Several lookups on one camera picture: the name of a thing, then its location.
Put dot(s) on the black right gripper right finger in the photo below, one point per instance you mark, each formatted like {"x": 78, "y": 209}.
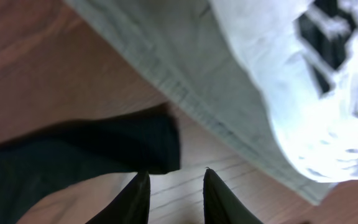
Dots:
{"x": 221, "y": 206}

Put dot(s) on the white crumpled shirt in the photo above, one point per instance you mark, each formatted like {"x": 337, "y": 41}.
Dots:
{"x": 302, "y": 56}

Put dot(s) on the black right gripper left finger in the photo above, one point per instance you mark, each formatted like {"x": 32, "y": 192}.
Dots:
{"x": 130, "y": 206}

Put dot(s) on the grey folded trousers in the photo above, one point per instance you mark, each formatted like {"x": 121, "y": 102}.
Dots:
{"x": 178, "y": 48}

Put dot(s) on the black leggings red waistband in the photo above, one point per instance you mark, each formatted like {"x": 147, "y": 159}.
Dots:
{"x": 53, "y": 158}

